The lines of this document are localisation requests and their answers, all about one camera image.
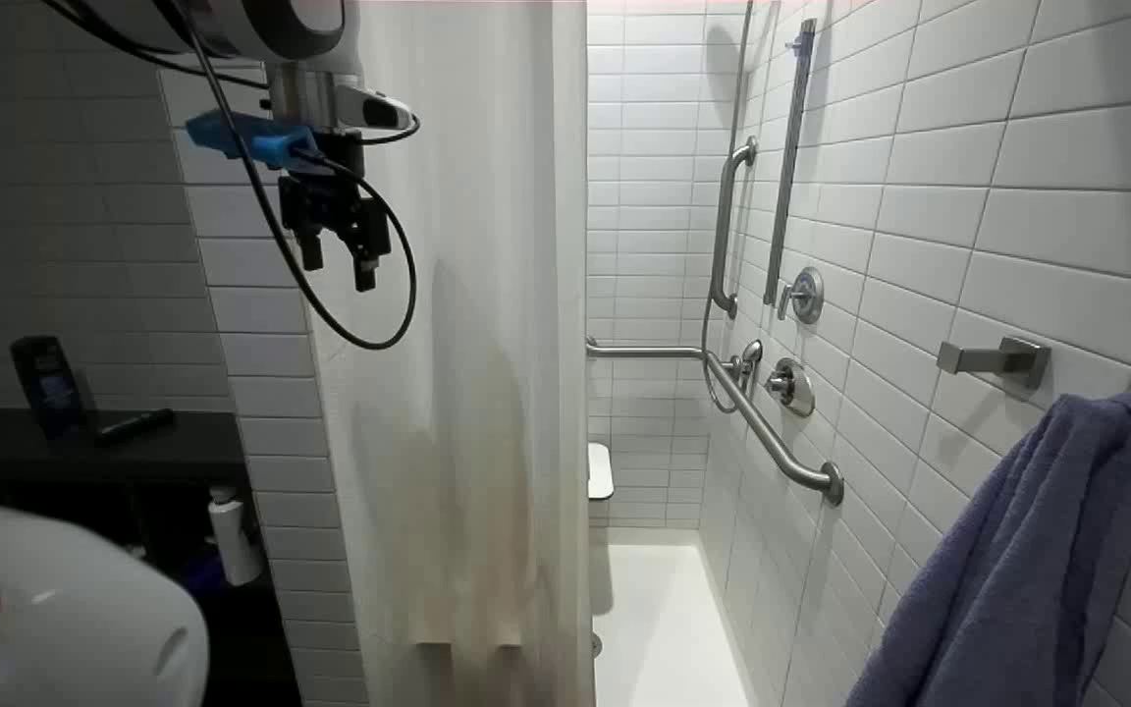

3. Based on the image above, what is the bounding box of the chrome shower slide bar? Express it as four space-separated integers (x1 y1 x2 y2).
761 17 819 310

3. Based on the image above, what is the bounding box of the black remote control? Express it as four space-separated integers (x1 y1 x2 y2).
88 406 181 448

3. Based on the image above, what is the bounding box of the round chrome valve lever handle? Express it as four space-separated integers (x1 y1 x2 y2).
774 263 827 331

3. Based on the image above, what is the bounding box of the white soap dispenser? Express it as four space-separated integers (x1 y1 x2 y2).
586 440 619 507

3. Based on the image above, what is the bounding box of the blue hanging towel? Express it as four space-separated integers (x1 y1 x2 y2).
844 388 1131 707

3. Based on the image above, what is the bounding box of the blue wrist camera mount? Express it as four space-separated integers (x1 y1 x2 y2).
185 109 323 173

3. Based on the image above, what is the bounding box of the white shower curtain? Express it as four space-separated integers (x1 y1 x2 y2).
289 0 598 707

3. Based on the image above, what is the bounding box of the white plastic bottle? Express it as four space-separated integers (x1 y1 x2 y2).
202 482 268 590

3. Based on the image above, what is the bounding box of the short chrome grab bar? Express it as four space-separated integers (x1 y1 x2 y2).
705 139 761 323

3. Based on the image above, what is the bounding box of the black shelf unit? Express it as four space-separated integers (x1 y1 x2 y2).
0 406 303 707

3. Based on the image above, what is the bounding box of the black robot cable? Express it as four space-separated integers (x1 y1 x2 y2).
40 0 422 353

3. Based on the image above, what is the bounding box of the chrome hand shower head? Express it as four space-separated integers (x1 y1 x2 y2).
721 334 770 395

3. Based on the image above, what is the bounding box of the square metal wall hook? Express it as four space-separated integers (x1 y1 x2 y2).
934 334 1057 395

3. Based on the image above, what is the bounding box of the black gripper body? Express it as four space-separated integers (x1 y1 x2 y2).
276 130 391 249

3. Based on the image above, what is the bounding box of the long chrome corner grab bar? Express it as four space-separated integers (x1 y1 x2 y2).
586 342 849 509

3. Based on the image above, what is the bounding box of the round chrome valve red mark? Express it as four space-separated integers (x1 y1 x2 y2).
761 353 819 419

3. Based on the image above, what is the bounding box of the chrome shower head rail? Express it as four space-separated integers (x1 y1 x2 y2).
696 0 761 415

